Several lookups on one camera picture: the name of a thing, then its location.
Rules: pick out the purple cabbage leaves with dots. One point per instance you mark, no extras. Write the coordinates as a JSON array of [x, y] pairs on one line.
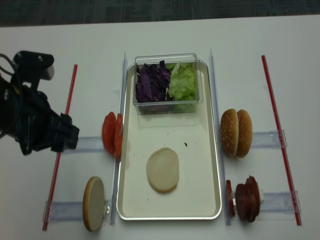
[[152, 83]]

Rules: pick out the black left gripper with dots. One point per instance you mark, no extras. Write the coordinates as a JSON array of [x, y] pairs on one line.
[[32, 123]]

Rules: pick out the clear meat holder rail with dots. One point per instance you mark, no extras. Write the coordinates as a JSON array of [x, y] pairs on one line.
[[279, 206]]

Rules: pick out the pale bun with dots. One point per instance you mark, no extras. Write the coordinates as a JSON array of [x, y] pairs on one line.
[[162, 170], [93, 204]]

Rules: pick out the clear plastic salad container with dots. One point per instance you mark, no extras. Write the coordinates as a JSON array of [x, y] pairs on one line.
[[169, 106]]

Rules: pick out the right red strip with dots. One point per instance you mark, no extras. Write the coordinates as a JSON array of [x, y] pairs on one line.
[[291, 186]]

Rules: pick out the green lettuce leaves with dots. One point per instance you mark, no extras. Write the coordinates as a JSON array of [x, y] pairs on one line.
[[182, 85]]

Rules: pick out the cream metal tray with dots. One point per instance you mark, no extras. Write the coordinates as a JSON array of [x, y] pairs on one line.
[[188, 136]]

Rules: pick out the large red tomato slice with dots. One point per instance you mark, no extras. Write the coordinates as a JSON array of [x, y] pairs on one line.
[[108, 133]]

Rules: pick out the white pusher block meat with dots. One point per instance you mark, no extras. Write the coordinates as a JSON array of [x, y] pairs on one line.
[[261, 196]]

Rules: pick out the clear sesame bun holder rail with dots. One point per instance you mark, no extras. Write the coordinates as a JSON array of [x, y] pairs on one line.
[[269, 140]]

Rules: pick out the red bacon slice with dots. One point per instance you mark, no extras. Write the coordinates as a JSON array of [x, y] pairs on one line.
[[251, 181]]

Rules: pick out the red salami slice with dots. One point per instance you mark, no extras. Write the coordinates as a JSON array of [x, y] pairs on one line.
[[229, 193]]

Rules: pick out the dark brown meat patty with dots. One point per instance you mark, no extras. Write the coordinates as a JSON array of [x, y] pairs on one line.
[[247, 202]]

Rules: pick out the clear tomato holder rail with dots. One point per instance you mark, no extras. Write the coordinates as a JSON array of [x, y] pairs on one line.
[[89, 144]]

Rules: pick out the thin red tomato slice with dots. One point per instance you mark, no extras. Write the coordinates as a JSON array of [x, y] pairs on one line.
[[118, 136]]

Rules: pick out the clear bun bottom holder rail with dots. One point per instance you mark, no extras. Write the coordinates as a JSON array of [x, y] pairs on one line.
[[63, 211]]

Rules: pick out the left red strip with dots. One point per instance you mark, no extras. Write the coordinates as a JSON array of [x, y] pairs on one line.
[[58, 156]]

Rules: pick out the sesame bun top right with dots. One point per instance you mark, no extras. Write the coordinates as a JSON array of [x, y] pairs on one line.
[[245, 133]]

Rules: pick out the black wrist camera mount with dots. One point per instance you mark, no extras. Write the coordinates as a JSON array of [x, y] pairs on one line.
[[33, 67]]

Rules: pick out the sesame bun top left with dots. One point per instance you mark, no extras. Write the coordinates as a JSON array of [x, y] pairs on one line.
[[229, 132]]

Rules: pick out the red strip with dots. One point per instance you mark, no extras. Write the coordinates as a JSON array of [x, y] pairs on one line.
[[58, 156], [291, 186]]

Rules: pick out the left clear long rail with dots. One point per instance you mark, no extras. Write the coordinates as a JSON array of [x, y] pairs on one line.
[[113, 209]]

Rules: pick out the sesame bun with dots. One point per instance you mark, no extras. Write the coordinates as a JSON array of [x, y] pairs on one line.
[[229, 132], [245, 133]]

